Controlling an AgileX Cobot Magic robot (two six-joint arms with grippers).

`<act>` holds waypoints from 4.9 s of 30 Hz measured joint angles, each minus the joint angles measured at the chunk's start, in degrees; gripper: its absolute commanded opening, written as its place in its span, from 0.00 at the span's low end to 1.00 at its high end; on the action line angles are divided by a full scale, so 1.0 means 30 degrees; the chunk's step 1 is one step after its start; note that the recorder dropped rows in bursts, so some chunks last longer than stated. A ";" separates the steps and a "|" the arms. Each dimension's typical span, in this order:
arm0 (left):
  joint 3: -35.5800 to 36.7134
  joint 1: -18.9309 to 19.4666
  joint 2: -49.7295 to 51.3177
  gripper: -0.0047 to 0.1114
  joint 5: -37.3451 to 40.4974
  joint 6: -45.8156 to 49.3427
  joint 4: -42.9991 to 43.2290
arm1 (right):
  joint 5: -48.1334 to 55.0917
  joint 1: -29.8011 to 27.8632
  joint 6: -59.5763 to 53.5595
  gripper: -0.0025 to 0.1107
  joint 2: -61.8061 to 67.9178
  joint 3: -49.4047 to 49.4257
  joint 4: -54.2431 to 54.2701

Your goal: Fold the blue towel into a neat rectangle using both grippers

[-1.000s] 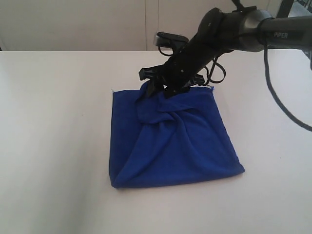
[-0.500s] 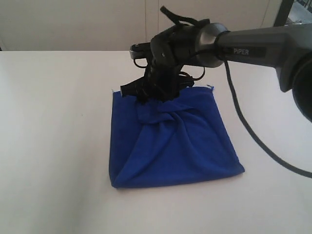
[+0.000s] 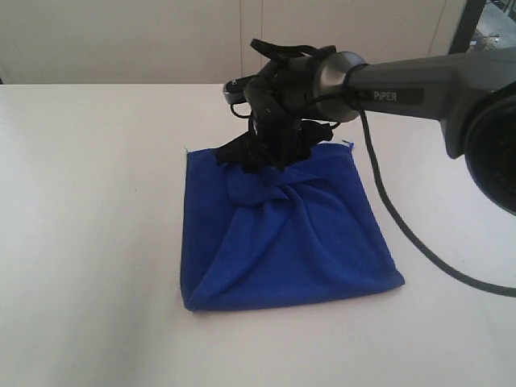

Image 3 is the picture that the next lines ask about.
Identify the black window frame post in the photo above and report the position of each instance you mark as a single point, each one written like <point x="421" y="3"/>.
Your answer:
<point x="466" y="26"/>

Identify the blue microfiber cloth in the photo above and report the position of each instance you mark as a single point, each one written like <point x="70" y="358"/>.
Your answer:
<point x="280" y="238"/>

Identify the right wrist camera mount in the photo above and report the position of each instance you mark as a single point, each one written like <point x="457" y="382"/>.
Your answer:
<point x="233" y="92"/>

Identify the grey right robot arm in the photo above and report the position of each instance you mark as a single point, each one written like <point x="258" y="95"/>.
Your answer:
<point x="296" y="97"/>

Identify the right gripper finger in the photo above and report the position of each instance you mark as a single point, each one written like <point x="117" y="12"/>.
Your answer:
<point x="238" y="151"/>
<point x="257" y="166"/>

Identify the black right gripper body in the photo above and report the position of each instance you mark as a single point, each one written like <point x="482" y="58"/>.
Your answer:
<point x="275" y="136"/>

